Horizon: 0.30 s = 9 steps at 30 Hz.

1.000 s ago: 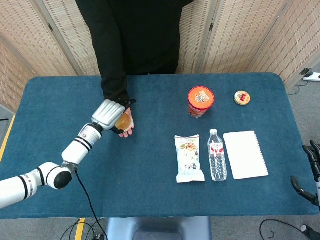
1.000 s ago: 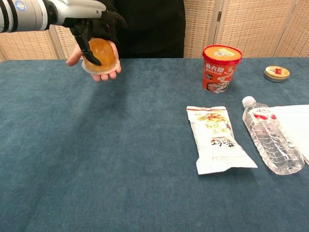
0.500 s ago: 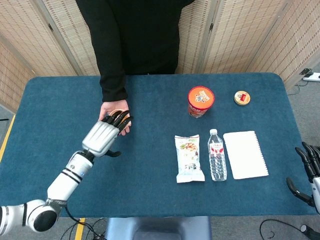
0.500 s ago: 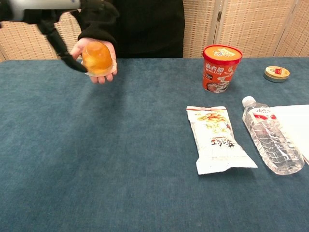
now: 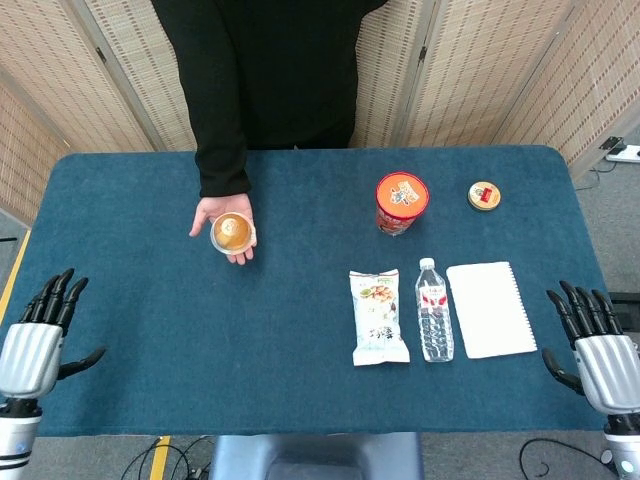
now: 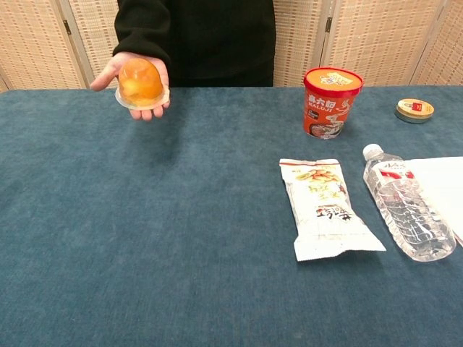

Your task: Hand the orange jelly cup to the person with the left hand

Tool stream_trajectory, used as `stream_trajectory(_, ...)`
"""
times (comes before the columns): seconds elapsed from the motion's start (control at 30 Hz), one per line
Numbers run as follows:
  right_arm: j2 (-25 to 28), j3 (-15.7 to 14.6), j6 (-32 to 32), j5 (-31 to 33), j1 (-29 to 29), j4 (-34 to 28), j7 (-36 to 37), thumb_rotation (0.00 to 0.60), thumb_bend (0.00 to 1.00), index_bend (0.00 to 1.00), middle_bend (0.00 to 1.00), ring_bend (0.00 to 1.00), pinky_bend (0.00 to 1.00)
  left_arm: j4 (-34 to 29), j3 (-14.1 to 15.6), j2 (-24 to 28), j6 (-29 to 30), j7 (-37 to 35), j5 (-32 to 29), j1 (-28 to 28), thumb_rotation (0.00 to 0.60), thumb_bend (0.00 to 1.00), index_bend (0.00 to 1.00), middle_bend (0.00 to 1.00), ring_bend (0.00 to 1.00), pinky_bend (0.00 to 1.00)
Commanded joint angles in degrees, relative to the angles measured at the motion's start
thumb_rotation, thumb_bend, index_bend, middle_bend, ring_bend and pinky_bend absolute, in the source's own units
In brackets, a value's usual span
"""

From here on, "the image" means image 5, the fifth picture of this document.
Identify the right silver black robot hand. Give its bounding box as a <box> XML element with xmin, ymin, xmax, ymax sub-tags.
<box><xmin>541</xmin><ymin>280</ymin><xmax>640</xmax><ymax>416</ymax></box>

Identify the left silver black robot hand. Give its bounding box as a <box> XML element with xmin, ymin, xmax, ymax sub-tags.
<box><xmin>0</xmin><ymin>268</ymin><xmax>107</xmax><ymax>401</ymax></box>

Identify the person's open bare hand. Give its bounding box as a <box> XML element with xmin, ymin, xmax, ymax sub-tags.
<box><xmin>188</xmin><ymin>193</ymin><xmax>259</xmax><ymax>266</ymax></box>

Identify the small pudding cup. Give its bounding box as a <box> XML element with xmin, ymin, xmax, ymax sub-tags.
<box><xmin>209</xmin><ymin>212</ymin><xmax>258</xmax><ymax>256</ymax></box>

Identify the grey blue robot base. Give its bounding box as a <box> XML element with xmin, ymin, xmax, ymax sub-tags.
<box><xmin>209</xmin><ymin>432</ymin><xmax>425</xmax><ymax>480</ymax></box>

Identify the person's black sleeved forearm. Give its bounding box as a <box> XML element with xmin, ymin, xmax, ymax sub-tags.
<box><xmin>149</xmin><ymin>0</ymin><xmax>253</xmax><ymax>199</ymax></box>

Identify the white folded paper towel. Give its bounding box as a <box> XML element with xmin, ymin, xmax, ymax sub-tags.
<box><xmin>445</xmin><ymin>260</ymin><xmax>539</xmax><ymax>360</ymax></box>

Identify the person's black clothed torso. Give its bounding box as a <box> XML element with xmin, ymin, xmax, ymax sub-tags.
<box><xmin>219</xmin><ymin>0</ymin><xmax>391</xmax><ymax>151</ymax></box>

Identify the yellow floor tape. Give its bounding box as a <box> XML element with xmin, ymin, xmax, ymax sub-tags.
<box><xmin>149</xmin><ymin>435</ymin><xmax>172</xmax><ymax>480</ymax></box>

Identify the clear plastic water bottle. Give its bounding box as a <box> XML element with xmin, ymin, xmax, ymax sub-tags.
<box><xmin>414</xmin><ymin>257</ymin><xmax>456</xmax><ymax>364</ymax></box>

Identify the orange red snack canister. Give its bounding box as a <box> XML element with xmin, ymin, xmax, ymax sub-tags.
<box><xmin>375</xmin><ymin>171</ymin><xmax>431</xmax><ymax>237</ymax></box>

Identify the white snack packet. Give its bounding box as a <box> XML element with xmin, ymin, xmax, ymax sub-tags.
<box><xmin>348</xmin><ymin>268</ymin><xmax>412</xmax><ymax>368</ymax></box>

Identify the blue table cloth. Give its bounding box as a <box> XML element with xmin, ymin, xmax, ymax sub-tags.
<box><xmin>0</xmin><ymin>145</ymin><xmax>616</xmax><ymax>438</ymax></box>

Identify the small round gold tin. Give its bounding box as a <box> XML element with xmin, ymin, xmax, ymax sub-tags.
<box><xmin>467</xmin><ymin>181</ymin><xmax>503</xmax><ymax>213</ymax></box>

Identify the white power strip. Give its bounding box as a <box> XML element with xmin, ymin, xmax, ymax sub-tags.
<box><xmin>599</xmin><ymin>135</ymin><xmax>640</xmax><ymax>165</ymax></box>

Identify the woven bamboo folding screen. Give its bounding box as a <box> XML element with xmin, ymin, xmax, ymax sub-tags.
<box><xmin>0</xmin><ymin>0</ymin><xmax>640</xmax><ymax>226</ymax></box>

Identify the black floor cable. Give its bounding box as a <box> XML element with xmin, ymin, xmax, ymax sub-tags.
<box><xmin>119</xmin><ymin>434</ymin><xmax>216</xmax><ymax>480</ymax></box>

